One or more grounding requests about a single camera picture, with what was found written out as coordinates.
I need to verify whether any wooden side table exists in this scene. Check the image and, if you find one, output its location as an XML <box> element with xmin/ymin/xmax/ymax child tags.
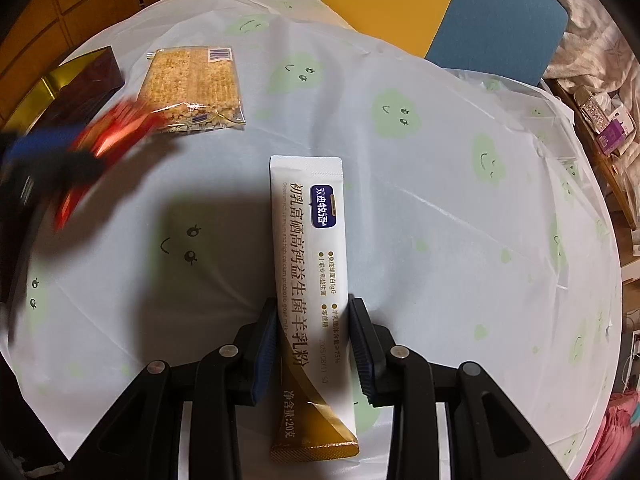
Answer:
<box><xmin>544</xmin><ymin>78</ymin><xmax>638</xmax><ymax>230</ymax></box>

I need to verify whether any purple white small box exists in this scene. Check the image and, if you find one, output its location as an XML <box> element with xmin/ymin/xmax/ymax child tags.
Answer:
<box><xmin>594</xmin><ymin>117</ymin><xmax>634</xmax><ymax>156</ymax></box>

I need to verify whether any white gold milk powder sachet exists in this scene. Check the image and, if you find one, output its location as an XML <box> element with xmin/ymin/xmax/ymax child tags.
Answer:
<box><xmin>269</xmin><ymin>156</ymin><xmax>359</xmax><ymax>464</ymax></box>

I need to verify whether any light blue smiley tablecloth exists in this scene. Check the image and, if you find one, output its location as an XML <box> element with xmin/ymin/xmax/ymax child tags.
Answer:
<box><xmin>1</xmin><ymin>0</ymin><xmax>623</xmax><ymax>476</ymax></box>

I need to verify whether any dark red gold gift box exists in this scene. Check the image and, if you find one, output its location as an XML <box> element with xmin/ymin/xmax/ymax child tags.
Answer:
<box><xmin>1</xmin><ymin>46</ymin><xmax>124</xmax><ymax>136</ymax></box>

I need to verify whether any beige patterned bedding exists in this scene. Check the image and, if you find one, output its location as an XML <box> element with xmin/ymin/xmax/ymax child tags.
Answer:
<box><xmin>508</xmin><ymin>0</ymin><xmax>640</xmax><ymax>126</ymax></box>

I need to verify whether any red snack packet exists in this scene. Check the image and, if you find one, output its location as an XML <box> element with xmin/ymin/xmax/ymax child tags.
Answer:
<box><xmin>53</xmin><ymin>98</ymin><xmax>166</xmax><ymax>232</ymax></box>

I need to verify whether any yellow blue chair cushion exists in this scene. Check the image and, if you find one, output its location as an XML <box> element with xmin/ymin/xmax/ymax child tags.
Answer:
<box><xmin>322</xmin><ymin>0</ymin><xmax>568</xmax><ymax>84</ymax></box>

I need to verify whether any clear pack crispy rice cake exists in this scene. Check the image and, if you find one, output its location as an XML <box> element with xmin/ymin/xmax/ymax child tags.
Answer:
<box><xmin>139</xmin><ymin>46</ymin><xmax>245</xmax><ymax>133</ymax></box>

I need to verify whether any pink cloth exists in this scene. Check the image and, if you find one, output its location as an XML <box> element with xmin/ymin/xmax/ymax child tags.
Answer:
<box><xmin>577</xmin><ymin>390</ymin><xmax>639</xmax><ymax>479</ymax></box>

